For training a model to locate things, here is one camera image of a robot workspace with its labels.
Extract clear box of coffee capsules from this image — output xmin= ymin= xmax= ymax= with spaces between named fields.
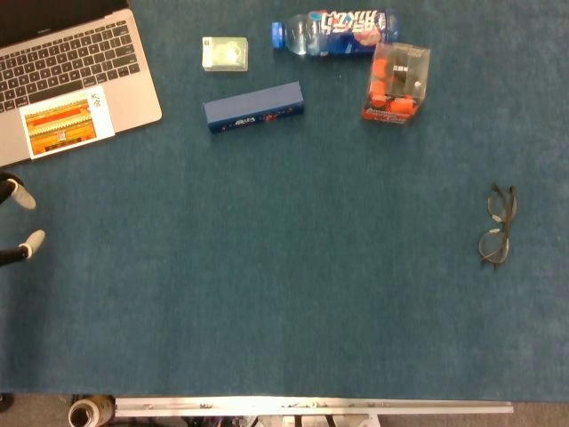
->
xmin=360 ymin=42 xmax=431 ymax=126

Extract aluminium profile rail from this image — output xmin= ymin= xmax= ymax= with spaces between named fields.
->
xmin=114 ymin=395 xmax=515 ymax=419

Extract long dark blue box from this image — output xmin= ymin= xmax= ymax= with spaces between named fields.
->
xmin=203 ymin=81 xmax=306 ymax=133

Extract grey open laptop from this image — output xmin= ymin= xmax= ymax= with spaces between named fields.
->
xmin=0 ymin=0 xmax=164 ymax=169

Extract postcard with red palace picture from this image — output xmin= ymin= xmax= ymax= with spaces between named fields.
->
xmin=19 ymin=84 xmax=116 ymax=160

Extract brown tape roll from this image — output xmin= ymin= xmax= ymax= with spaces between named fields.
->
xmin=68 ymin=395 xmax=117 ymax=427

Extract clear bottle with blue label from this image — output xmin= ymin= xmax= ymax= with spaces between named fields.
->
xmin=271 ymin=8 xmax=400 ymax=57

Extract small pale green box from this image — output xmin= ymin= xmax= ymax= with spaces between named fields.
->
xmin=201 ymin=36 xmax=250 ymax=73

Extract thin wire-frame eyeglasses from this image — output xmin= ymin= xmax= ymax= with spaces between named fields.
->
xmin=477 ymin=181 xmax=519 ymax=270

